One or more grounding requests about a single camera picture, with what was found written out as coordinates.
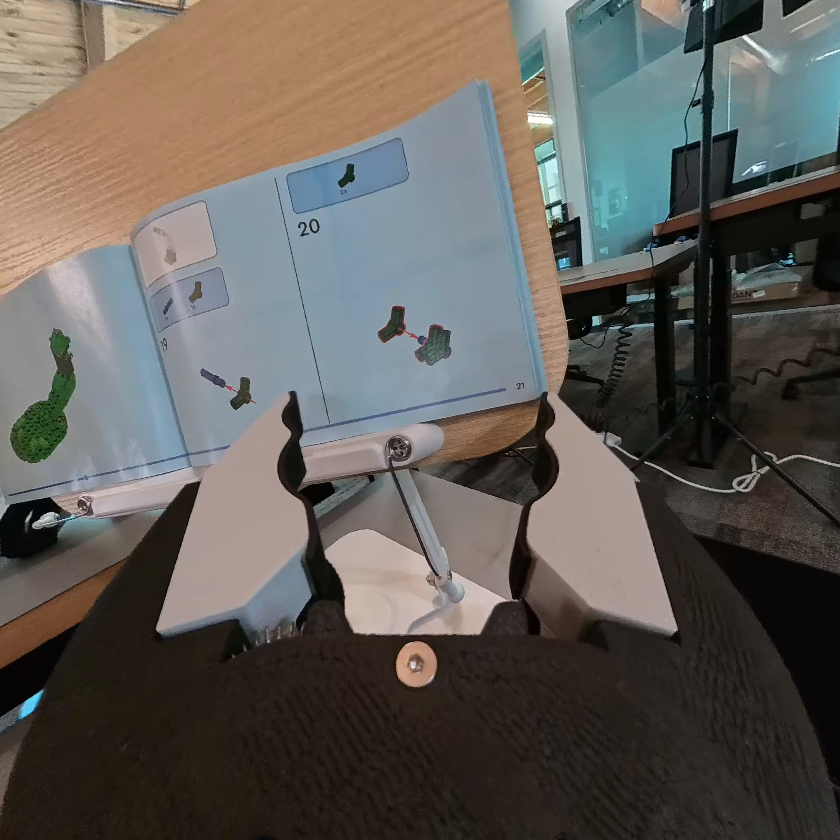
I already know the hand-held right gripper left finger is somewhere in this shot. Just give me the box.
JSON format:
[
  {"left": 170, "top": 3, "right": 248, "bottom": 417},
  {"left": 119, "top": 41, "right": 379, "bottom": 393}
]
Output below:
[{"left": 155, "top": 390, "right": 347, "bottom": 644}]

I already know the instruction booklet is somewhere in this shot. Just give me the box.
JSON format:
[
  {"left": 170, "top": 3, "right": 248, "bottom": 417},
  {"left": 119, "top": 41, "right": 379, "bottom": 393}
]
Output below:
[{"left": 0, "top": 80, "right": 547, "bottom": 500}]

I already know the black coiled cable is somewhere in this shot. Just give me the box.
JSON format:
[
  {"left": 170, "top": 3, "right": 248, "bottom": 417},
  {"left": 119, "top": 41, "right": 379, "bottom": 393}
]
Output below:
[{"left": 604, "top": 322, "right": 634, "bottom": 408}]

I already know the black tripod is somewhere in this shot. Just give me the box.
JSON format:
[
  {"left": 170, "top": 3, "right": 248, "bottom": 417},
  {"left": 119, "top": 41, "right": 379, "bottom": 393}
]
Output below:
[{"left": 631, "top": 0, "right": 840, "bottom": 526}]

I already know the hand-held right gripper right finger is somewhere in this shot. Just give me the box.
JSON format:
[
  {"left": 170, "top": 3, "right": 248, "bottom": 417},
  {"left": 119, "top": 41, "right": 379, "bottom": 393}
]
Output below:
[{"left": 507, "top": 391, "right": 679, "bottom": 639}]

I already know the wooden office desk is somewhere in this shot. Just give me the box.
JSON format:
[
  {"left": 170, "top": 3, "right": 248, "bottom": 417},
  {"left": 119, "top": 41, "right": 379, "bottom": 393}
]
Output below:
[{"left": 653, "top": 169, "right": 840, "bottom": 421}]

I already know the wooden book stand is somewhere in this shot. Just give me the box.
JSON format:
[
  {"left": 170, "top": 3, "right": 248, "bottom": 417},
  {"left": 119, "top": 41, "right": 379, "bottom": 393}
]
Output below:
[{"left": 0, "top": 0, "right": 571, "bottom": 634}]

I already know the white floor cable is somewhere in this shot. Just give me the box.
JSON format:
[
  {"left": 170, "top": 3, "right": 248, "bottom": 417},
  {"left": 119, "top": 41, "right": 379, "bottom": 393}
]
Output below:
[{"left": 594, "top": 430, "right": 840, "bottom": 494}]

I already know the black computer monitor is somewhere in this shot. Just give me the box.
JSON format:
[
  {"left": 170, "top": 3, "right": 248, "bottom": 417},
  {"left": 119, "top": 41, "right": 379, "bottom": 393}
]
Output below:
[{"left": 669, "top": 129, "right": 739, "bottom": 217}]

